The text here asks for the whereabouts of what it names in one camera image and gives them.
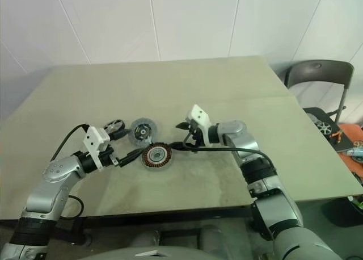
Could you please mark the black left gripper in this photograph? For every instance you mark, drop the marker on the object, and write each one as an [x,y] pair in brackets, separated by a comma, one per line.
[109,156]

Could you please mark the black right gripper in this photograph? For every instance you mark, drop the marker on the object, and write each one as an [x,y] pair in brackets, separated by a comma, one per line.
[195,133]

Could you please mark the black and silver round object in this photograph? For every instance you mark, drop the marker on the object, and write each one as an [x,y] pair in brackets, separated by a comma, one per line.
[141,130]

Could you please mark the small black wheel part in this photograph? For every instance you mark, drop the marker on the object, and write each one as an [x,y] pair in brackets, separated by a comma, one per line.
[113,126]

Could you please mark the copper wound motor stator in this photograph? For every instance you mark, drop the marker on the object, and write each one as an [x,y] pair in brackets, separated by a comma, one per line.
[163,162]

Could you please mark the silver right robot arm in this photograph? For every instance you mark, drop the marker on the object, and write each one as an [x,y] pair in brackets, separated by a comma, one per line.
[255,152]

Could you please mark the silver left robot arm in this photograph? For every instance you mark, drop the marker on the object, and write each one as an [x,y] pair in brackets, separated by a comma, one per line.
[54,172]

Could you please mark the silver spoked wheel part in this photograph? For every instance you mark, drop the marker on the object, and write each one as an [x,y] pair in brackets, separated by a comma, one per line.
[324,128]

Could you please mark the dark grey folding chair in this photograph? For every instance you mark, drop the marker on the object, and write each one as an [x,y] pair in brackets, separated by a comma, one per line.
[320,69]

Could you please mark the flat black box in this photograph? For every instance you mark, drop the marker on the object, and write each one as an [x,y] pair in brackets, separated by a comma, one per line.
[343,145]

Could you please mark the light blue small tool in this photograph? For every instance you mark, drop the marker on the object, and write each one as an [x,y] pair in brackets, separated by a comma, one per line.
[356,152]

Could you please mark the green and black object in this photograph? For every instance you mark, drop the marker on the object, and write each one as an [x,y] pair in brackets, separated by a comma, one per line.
[357,197]

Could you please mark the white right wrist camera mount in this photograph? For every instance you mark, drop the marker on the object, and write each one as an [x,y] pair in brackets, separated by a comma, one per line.
[198,113]

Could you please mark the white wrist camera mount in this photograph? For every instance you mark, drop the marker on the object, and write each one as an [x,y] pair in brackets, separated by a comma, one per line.
[95,138]
[198,113]

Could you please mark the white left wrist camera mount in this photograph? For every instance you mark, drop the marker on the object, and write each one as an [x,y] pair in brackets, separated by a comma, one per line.
[95,138]

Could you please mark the black table frame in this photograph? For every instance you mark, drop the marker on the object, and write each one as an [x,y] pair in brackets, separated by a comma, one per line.
[170,213]

